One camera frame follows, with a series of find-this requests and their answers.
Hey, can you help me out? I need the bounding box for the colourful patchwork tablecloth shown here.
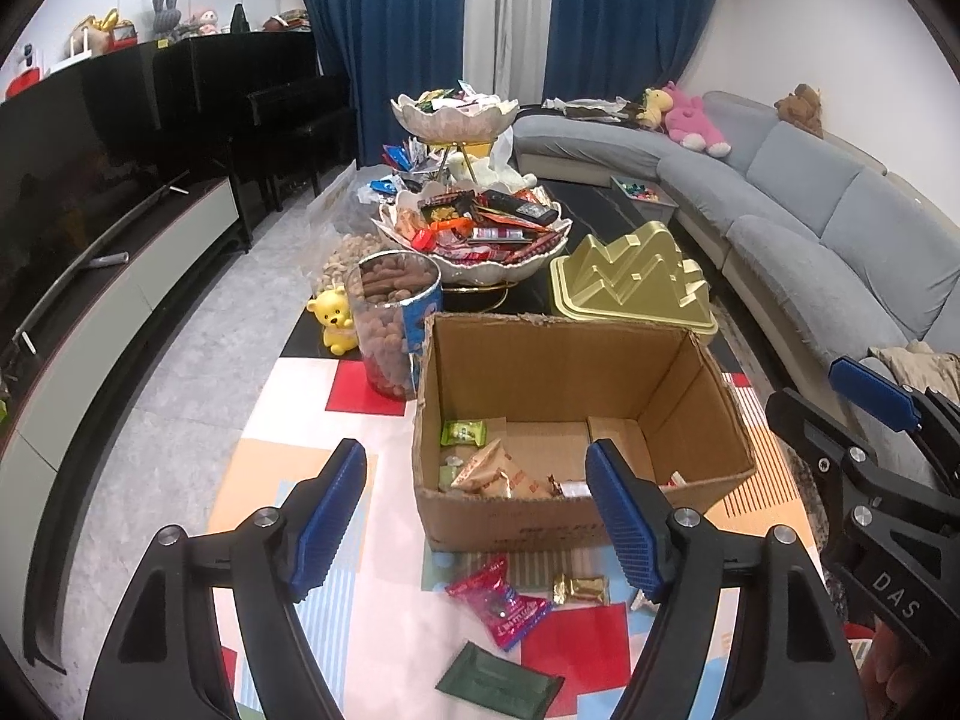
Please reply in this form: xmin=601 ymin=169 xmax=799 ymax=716
xmin=205 ymin=354 xmax=850 ymax=720

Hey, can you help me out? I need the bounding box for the beige clothes pile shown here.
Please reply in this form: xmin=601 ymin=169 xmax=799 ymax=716
xmin=869 ymin=341 xmax=960 ymax=405

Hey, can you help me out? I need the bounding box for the two-tier white snack stand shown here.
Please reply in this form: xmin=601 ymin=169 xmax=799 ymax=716
xmin=359 ymin=82 xmax=571 ymax=291

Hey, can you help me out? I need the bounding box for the blue curtain left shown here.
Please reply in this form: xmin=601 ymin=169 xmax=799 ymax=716
xmin=304 ymin=0 xmax=466 ymax=166

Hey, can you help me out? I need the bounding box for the brown cardboard box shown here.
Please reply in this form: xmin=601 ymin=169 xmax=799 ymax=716
xmin=412 ymin=314 xmax=757 ymax=553

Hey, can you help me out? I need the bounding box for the clear bag of nuts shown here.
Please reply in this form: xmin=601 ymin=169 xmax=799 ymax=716
xmin=299 ymin=163 xmax=389 ymax=298

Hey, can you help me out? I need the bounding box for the pale green candy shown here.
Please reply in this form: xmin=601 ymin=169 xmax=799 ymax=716
xmin=438 ymin=455 xmax=464 ymax=491

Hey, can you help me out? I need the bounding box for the gold foil snack packet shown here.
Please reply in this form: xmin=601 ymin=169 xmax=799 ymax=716
xmin=551 ymin=574 xmax=608 ymax=606

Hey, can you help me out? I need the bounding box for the white pastry packet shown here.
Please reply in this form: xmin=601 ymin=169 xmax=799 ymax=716
xmin=630 ymin=589 xmax=659 ymax=614

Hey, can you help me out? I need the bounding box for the beige fortune biscuit bag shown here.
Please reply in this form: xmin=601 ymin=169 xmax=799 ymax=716
xmin=449 ymin=439 xmax=553 ymax=500

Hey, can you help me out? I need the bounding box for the yellow plush toy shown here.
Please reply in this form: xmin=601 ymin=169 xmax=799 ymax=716
xmin=635 ymin=88 xmax=674 ymax=130

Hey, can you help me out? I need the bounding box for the white red robot toy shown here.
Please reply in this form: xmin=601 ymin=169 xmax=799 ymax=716
xmin=3 ymin=43 xmax=43 ymax=99

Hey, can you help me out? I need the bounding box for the white sheer curtain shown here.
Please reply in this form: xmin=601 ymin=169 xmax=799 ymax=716
xmin=462 ymin=0 xmax=551 ymax=104

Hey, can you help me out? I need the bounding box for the brown teddy bear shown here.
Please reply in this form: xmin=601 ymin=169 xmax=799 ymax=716
xmin=775 ymin=83 xmax=823 ymax=138

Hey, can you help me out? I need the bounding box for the pink plush toy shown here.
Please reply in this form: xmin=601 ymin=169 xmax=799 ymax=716
xmin=664 ymin=82 xmax=732 ymax=160

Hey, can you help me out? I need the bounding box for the remote control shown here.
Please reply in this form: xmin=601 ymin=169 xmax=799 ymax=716
xmin=83 ymin=252 xmax=130 ymax=270

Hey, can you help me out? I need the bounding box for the green yellow candy packet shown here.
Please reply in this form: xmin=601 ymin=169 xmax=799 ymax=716
xmin=439 ymin=419 xmax=487 ymax=449

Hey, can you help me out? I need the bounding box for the yellow bear figurine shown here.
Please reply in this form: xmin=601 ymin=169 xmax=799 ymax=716
xmin=306 ymin=286 xmax=358 ymax=358

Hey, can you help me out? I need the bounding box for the black television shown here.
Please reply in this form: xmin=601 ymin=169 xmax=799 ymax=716
xmin=0 ymin=46 xmax=184 ymax=341

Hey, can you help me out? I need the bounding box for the dark green wafer packet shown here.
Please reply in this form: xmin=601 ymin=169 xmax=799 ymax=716
xmin=436 ymin=642 xmax=565 ymax=720

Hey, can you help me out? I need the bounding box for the grey sectional sofa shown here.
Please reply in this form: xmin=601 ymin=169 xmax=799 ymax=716
xmin=512 ymin=88 xmax=960 ymax=481

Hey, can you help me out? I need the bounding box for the right hand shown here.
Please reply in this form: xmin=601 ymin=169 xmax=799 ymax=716
xmin=859 ymin=617 xmax=958 ymax=718

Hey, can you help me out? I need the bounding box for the grey storage bin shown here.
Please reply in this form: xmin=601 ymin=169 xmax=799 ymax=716
xmin=610 ymin=176 xmax=679 ymax=224

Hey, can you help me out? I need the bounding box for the grey bunny plush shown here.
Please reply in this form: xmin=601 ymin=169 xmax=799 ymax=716
xmin=151 ymin=0 xmax=182 ymax=39

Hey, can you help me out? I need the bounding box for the gold mountain-shaped candy box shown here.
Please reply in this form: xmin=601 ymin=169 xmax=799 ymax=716
xmin=550 ymin=221 xmax=718 ymax=338

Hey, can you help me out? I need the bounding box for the black piano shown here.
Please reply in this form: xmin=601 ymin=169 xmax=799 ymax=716
xmin=155 ymin=32 xmax=358 ymax=211

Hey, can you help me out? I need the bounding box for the clear jar of cookies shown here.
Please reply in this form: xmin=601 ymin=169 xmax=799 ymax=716
xmin=347 ymin=250 xmax=443 ymax=400

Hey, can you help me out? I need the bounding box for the grey black tv console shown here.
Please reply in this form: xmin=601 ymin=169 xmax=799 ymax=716
xmin=2 ymin=179 xmax=241 ymax=670

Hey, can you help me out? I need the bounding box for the pink red snack bag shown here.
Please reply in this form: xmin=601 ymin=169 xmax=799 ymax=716
xmin=446 ymin=554 xmax=553 ymax=652

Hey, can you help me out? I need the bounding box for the blue curtain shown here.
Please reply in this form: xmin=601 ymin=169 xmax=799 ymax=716
xmin=304 ymin=0 xmax=466 ymax=166
xmin=544 ymin=0 xmax=716 ymax=99

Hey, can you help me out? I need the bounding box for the blue curtain right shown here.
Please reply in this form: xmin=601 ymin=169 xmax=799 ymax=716
xmin=544 ymin=0 xmax=716 ymax=99

